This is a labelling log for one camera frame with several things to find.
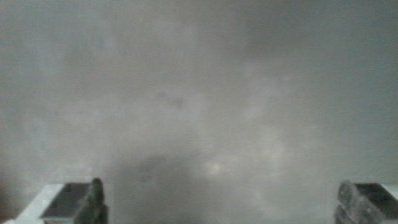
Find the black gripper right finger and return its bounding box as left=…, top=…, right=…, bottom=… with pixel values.
left=335, top=180, right=398, bottom=224

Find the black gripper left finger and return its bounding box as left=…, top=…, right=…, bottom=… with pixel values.
left=11, top=177, right=111, bottom=224

